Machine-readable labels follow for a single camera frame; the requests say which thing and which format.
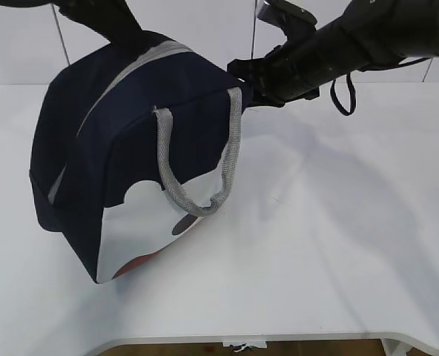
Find navy and white lunch bag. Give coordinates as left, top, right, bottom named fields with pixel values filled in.
left=30, top=31, right=252, bottom=284

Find black cable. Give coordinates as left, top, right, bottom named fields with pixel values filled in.
left=329, top=72, right=357, bottom=116

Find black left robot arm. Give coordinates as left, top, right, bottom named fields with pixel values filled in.
left=53, top=0, right=145, bottom=53

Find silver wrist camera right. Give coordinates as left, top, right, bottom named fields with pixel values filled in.
left=256, top=0, right=317, bottom=41

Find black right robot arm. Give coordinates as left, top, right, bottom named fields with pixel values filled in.
left=227, top=1, right=439, bottom=116

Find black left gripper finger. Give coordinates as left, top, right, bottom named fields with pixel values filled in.
left=89, top=0, right=143, bottom=48

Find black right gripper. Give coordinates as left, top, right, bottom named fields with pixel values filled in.
left=227, top=44, right=320, bottom=108

